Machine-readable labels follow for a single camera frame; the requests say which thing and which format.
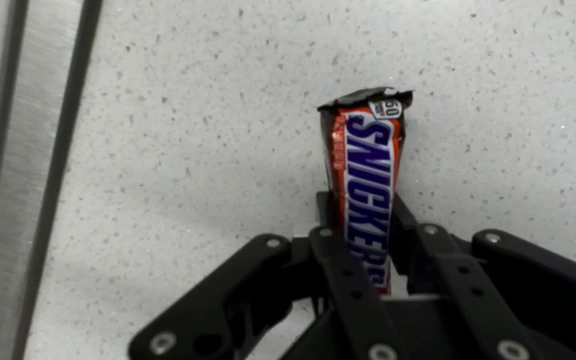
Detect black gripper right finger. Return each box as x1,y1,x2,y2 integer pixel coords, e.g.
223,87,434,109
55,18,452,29
390,191,576,360

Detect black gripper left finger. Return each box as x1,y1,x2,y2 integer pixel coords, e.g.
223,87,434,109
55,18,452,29
127,189,407,360

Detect Snickers candy bar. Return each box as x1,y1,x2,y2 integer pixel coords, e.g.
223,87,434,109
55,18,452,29
317,86,416,296

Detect stainless steel double sink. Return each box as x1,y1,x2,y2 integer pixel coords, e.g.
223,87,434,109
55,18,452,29
0,0,104,360

